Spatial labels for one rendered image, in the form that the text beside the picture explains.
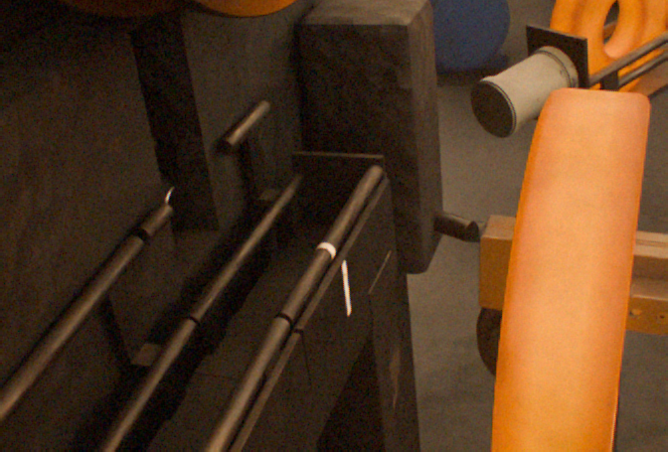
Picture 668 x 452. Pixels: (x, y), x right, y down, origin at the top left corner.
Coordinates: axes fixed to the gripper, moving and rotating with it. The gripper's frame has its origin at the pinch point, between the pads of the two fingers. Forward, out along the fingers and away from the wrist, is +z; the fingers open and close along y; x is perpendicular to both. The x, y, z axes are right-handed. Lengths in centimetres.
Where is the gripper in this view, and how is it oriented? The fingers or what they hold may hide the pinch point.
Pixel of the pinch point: (584, 272)
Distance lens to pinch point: 33.1
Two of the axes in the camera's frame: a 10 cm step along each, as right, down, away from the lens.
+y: 3.1, -4.8, 8.2
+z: -9.5, -1.1, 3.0
